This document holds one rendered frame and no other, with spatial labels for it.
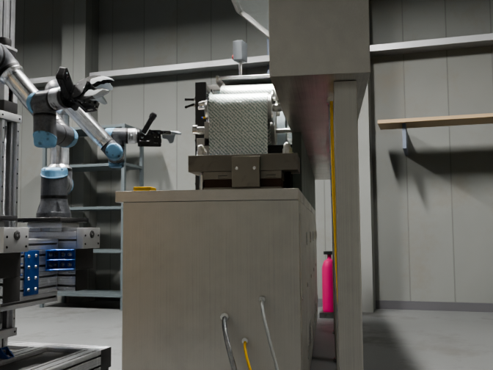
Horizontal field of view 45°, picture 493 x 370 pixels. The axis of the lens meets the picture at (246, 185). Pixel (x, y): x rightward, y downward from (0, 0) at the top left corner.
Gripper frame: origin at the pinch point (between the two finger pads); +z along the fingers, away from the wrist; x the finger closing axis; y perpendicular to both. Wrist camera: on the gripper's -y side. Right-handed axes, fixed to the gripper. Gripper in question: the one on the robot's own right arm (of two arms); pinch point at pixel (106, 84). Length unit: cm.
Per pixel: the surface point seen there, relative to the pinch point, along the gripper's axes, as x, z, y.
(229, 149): -16, 8, 61
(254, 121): -27, 17, 60
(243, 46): -95, -16, 82
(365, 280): -97, -49, 394
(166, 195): 15.6, -0.8, 42.8
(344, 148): 21, 75, 17
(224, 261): 33, 18, 60
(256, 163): -1, 28, 52
